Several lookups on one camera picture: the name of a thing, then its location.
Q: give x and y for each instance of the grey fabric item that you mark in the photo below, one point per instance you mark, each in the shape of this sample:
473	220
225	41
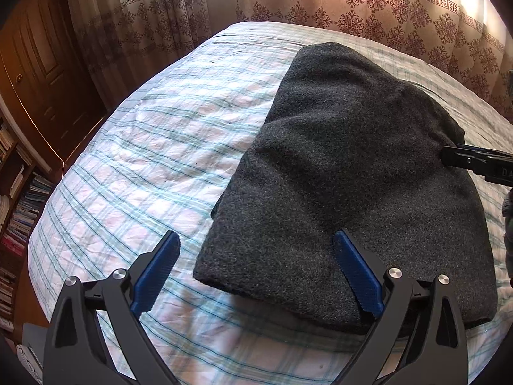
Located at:
30	353

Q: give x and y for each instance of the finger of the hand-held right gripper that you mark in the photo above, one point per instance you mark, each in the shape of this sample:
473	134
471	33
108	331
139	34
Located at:
461	156

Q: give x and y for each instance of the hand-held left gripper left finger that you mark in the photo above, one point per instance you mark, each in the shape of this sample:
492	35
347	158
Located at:
157	274

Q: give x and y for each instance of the bed with plaid sheet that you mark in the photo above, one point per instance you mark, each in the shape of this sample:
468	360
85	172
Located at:
132	176

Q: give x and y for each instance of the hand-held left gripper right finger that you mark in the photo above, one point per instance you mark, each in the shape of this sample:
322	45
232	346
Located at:
360	276

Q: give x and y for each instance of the person's right hand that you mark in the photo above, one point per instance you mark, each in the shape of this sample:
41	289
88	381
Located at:
509	216

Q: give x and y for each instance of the dark grey fleece pants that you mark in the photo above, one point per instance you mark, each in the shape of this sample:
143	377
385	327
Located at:
344	176

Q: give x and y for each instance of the brown wooden door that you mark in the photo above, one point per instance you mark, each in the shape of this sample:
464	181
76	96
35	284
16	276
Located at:
44	68

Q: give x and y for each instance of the patterned beige curtain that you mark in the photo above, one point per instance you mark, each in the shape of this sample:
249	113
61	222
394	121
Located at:
320	0

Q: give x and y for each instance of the wooden bookshelf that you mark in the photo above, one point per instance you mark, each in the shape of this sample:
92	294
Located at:
16	160

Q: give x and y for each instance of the bookshelf with books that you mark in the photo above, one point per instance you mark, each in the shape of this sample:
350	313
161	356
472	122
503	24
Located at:
24	216

